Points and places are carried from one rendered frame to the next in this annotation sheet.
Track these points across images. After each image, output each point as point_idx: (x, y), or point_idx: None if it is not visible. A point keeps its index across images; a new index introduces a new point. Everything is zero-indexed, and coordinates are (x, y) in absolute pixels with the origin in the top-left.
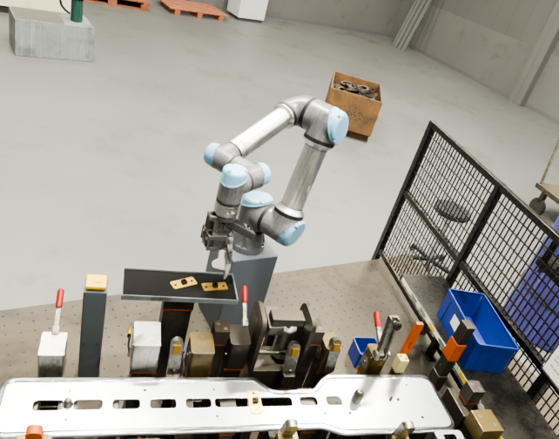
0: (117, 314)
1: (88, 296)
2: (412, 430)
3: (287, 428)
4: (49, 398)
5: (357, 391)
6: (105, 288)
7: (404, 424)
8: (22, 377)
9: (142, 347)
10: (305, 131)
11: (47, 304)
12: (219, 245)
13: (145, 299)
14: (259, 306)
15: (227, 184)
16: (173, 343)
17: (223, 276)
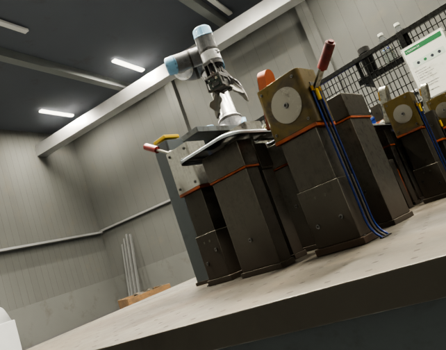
0: (169, 290)
1: (171, 144)
2: (428, 87)
3: (385, 88)
4: None
5: (381, 121)
6: (178, 135)
7: (422, 85)
8: (190, 159)
9: (250, 122)
10: (201, 71)
11: (97, 319)
12: (226, 82)
13: (213, 128)
14: None
15: (205, 31)
16: (264, 126)
17: (246, 99)
